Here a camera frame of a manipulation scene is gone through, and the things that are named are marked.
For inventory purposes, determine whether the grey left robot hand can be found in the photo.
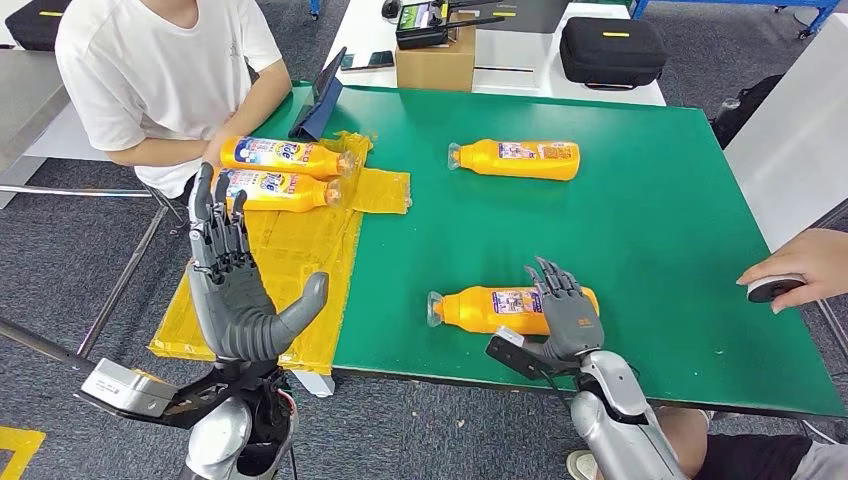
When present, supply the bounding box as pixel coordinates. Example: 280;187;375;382
187;162;331;364

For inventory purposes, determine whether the person's right hand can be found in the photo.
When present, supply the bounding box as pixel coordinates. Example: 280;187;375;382
736;228;848;315

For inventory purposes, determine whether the person's left hand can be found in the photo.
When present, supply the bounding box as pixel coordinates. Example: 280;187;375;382
201;129;231;167

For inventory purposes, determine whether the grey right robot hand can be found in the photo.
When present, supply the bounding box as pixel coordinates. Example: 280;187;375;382
523;256;605;362

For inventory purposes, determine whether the black and white puck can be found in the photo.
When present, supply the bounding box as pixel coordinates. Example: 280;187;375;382
746;273;808;305

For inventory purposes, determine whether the orange detergent bottle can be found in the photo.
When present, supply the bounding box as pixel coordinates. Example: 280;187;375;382
211;167;344;214
219;135;359;181
447;138;582;182
427;284;601;337

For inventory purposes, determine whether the yellow taped cardboard sheet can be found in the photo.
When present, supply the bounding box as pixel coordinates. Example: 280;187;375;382
148;131;412;376

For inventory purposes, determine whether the person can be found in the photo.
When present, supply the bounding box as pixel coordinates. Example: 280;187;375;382
54;0;294;200
566;228;848;480

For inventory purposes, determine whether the pale grey table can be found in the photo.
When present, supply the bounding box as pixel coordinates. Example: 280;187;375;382
723;13;848;362

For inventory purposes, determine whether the tablet in blue case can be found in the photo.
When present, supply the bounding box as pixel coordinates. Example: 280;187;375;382
288;46;348;142

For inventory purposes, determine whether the black backpack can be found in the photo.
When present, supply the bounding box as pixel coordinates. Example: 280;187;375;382
710;74;786;151

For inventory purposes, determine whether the black smartphone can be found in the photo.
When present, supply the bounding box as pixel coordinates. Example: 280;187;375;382
339;50;396;72

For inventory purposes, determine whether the stainless steel table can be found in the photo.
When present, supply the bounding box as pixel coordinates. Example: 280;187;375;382
0;82;170;382

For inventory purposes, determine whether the white table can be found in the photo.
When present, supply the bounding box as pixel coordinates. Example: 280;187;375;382
322;0;667;107

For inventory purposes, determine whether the black carrying case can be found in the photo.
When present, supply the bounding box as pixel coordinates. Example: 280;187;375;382
559;16;668;91
5;0;73;53

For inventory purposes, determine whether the brown cardboard box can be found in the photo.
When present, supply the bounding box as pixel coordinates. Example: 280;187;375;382
395;14;477;93

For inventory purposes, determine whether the black antenna remote controller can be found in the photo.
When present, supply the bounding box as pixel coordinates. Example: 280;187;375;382
395;0;508;51

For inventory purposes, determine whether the blue metal rack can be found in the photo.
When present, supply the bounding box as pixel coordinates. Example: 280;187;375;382
631;0;843;41

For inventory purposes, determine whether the dark grey flat case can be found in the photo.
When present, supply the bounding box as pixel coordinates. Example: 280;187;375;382
457;0;571;34

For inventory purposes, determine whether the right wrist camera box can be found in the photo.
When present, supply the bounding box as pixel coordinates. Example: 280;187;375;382
485;325;551;382

